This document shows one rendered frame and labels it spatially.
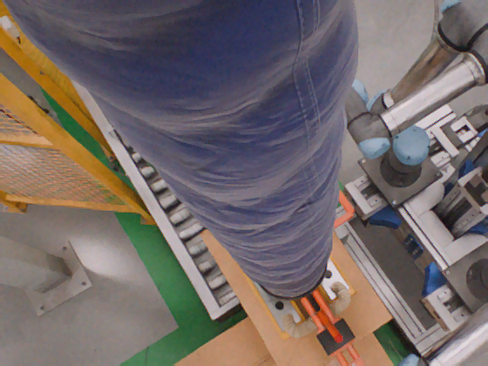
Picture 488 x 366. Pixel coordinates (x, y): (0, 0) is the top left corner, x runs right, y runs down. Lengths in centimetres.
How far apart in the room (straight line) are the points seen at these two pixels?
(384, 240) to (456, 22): 141
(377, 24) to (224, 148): 305
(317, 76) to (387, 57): 294
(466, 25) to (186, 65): 121
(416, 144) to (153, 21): 142
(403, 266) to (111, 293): 158
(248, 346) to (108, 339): 97
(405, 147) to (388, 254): 107
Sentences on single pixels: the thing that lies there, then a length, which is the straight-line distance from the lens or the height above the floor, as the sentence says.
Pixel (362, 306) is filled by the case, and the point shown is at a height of 107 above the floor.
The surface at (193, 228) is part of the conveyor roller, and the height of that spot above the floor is 55.
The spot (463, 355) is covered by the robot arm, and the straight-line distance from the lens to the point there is 122.
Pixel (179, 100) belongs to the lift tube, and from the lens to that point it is 32.
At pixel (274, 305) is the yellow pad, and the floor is 109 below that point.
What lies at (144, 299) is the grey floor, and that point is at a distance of 291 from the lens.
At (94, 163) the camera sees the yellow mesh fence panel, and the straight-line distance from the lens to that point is 225.
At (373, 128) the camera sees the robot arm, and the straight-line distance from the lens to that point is 134.
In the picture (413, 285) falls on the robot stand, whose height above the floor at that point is 21.
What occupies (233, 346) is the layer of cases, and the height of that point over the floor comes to 54.
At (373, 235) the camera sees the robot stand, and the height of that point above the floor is 21.
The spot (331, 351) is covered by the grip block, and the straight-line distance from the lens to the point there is 152.
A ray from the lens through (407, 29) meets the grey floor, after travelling 342.
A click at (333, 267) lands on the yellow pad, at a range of 167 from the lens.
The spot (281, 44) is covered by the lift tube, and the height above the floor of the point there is 250.
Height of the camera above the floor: 274
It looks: 75 degrees down
